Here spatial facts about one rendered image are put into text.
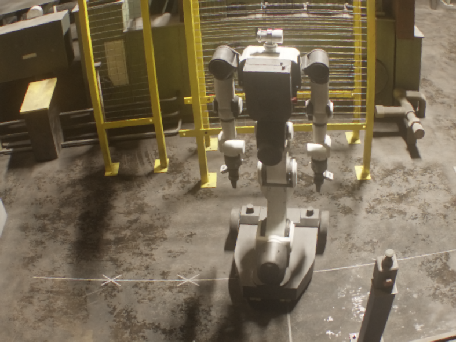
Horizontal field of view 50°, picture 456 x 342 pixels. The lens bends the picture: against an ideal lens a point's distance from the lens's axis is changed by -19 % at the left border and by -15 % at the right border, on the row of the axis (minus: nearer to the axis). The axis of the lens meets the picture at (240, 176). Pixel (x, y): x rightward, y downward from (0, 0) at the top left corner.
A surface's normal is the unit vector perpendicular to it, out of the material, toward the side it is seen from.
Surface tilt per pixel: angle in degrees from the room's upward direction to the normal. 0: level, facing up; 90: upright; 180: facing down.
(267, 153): 90
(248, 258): 0
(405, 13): 90
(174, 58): 90
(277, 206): 60
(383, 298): 90
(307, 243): 0
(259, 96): 105
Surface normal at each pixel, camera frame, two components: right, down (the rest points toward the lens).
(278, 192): -0.15, 0.15
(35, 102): -0.05, -0.62
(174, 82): 0.04, 0.62
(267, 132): -0.14, -0.11
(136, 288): -0.06, -0.78
